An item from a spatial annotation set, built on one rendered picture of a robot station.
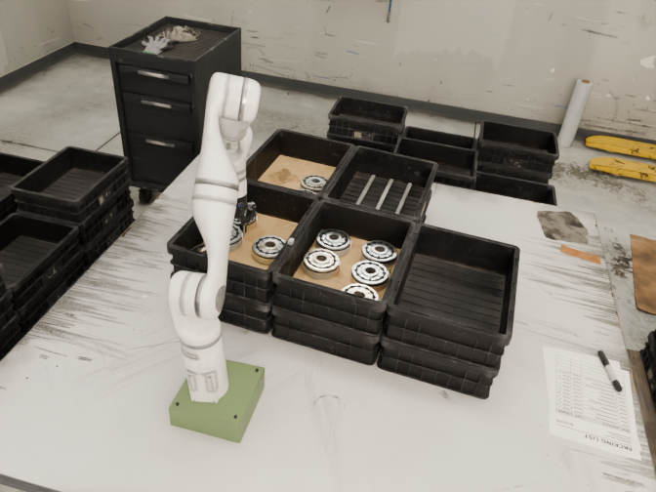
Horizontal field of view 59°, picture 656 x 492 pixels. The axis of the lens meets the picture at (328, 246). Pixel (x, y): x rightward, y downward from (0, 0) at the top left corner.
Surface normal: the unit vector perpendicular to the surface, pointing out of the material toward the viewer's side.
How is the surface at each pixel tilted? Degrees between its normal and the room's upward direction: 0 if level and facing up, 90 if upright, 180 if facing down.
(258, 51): 90
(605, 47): 90
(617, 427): 0
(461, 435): 0
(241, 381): 4
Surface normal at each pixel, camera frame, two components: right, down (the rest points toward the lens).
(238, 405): 0.01, -0.81
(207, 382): -0.07, 0.59
